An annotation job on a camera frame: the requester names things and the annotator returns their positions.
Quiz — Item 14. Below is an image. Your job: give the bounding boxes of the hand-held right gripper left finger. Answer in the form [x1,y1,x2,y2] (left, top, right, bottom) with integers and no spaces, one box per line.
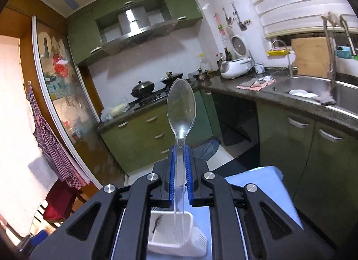
[29,147,177,260]

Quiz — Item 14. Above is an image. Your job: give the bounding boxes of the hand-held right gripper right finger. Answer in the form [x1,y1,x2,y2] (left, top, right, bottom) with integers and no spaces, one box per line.
[185,145,337,260]

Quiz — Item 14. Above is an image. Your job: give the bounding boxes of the white plastic utensil holder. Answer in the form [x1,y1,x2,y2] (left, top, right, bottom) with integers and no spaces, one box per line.
[147,210,209,258]

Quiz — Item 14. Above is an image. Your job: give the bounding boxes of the clear plastic spoon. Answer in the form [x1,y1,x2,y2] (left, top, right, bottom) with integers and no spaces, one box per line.
[166,78,196,245]

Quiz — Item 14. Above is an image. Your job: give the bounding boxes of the blue denim floor cloth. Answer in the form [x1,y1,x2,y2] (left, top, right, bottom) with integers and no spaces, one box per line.
[193,138,221,162]

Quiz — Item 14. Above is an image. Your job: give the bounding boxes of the small dark utensil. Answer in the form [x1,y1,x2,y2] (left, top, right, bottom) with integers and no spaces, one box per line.
[152,215,163,234]

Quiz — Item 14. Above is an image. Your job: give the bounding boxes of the green base cabinet with drawers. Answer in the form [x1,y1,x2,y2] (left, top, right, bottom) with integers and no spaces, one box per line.
[99,89,221,174]

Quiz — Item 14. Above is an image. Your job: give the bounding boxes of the blue table cover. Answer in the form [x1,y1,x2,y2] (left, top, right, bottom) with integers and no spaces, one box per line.
[148,166,304,260]

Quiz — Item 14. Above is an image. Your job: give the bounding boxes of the black gas stove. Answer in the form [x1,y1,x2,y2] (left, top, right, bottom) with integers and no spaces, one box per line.
[131,87,174,109]

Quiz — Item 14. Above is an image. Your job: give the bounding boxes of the clear plastic bag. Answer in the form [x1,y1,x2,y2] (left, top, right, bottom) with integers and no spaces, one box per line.
[100,98,130,123]

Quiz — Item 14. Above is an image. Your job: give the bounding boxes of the black wok with lid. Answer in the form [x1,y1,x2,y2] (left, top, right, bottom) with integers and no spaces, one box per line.
[131,80,155,98]
[160,72,183,85]

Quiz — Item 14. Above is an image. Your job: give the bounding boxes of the red striped dish towel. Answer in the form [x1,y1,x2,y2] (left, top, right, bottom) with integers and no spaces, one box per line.
[236,78,276,92]

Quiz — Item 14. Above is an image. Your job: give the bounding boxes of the clear plastic oil bottle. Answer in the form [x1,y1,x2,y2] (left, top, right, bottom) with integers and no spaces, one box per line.
[197,53,211,72]

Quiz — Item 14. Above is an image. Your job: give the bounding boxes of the green under-sink cabinet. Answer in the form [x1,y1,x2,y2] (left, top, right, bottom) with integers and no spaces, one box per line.
[256,99,358,249]

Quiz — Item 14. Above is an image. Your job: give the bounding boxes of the white rice cooker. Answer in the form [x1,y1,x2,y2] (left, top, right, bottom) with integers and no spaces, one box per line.
[220,35,253,79]

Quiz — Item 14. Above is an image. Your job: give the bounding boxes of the red cloth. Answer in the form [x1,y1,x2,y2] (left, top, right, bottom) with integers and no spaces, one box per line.
[42,182,81,221]

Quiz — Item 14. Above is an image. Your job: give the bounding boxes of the glass sliding door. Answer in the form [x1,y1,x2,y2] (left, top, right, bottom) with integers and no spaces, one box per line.
[31,15,126,190]

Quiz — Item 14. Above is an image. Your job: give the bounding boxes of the row of dark sauce bottles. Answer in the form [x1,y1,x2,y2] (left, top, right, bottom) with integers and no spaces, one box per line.
[216,47,233,67]

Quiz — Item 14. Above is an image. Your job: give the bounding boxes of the red checked apron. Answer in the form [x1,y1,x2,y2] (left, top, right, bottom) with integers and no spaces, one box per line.
[26,82,88,189]

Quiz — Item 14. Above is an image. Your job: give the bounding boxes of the white dish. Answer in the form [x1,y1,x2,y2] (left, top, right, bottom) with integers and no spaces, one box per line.
[289,89,318,98]

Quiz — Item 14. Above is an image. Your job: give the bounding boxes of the steel sink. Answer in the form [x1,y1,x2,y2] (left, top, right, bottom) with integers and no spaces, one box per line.
[270,75,358,115]

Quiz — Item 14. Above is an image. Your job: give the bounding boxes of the steel range hood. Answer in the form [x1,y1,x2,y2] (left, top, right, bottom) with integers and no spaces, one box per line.
[95,7,179,55]

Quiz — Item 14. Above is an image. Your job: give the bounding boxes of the small curved chrome faucet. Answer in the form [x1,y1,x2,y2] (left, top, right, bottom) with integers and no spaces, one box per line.
[271,40,294,78]

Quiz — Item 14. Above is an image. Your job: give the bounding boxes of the yellow sponge tray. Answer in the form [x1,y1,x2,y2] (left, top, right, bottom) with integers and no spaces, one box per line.
[267,48,290,57]

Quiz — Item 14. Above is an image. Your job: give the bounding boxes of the hanging ladle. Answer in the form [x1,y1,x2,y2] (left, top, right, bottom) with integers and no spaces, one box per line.
[222,8,234,37]

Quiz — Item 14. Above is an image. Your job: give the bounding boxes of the grey rag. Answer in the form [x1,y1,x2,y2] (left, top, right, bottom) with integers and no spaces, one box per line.
[313,89,336,106]

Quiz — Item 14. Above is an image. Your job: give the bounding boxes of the red paper door decoration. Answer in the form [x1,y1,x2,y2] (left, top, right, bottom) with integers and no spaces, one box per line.
[53,53,69,77]

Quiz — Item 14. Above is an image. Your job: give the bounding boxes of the black hanging spatula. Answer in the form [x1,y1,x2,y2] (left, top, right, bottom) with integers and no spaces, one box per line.
[232,2,247,32]

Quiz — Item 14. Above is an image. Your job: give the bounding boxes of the green upper cabinets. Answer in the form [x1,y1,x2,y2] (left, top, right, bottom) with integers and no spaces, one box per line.
[67,0,203,66]

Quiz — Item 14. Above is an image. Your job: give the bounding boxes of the wooden cutting board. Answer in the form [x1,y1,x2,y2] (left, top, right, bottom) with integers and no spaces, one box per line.
[291,37,333,77]

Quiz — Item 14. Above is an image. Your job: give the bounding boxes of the tall steel faucet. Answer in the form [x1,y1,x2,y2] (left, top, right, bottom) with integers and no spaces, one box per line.
[321,15,337,91]

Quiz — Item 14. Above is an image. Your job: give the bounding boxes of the teal container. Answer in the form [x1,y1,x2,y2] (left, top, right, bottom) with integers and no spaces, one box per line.
[336,46,351,59]

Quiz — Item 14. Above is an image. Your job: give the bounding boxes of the white window blind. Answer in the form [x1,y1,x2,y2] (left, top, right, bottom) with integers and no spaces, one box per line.
[238,0,354,38]

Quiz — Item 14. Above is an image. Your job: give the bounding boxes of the slim steel faucet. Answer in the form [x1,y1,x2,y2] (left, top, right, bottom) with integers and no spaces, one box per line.
[339,15,357,57]

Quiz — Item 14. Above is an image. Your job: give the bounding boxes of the pale rag on faucet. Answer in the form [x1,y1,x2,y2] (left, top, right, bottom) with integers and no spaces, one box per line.
[321,11,340,28]

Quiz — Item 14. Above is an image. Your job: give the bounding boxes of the red hanging wall ornament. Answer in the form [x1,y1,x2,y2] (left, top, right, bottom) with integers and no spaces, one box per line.
[214,13,226,42]

